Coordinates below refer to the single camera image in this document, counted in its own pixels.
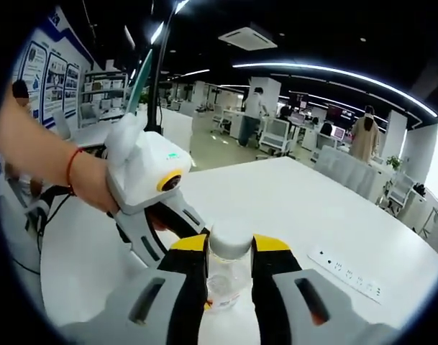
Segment white table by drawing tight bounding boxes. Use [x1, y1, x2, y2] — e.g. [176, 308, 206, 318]
[38, 156, 438, 345]

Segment red string bracelet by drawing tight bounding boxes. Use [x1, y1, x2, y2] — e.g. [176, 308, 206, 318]
[65, 147, 85, 197]

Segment clear plastic bottle white cap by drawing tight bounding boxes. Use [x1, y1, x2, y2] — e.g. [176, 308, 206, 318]
[204, 225, 255, 316]

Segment ceiling air conditioner unit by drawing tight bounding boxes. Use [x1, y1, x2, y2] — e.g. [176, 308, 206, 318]
[218, 22, 279, 51]

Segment person's left hand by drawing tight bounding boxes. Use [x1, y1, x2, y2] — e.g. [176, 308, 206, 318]
[73, 147, 121, 217]

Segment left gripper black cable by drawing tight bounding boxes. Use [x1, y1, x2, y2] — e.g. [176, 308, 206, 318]
[23, 183, 78, 276]

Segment white power strip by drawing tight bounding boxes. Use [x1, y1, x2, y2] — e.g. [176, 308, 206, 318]
[306, 244, 384, 306]

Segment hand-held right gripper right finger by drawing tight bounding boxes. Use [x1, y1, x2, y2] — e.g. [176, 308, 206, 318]
[250, 233, 398, 345]

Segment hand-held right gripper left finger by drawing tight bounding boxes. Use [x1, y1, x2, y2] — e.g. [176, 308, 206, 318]
[60, 233, 211, 345]

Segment white mesh office chair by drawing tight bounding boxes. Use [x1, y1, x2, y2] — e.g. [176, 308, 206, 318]
[385, 172, 416, 216]
[258, 118, 293, 156]

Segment wall posters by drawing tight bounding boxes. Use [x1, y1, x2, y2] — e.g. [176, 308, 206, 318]
[19, 39, 82, 125]

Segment white shelf unit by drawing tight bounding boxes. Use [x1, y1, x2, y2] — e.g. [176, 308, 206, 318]
[80, 70, 129, 129]

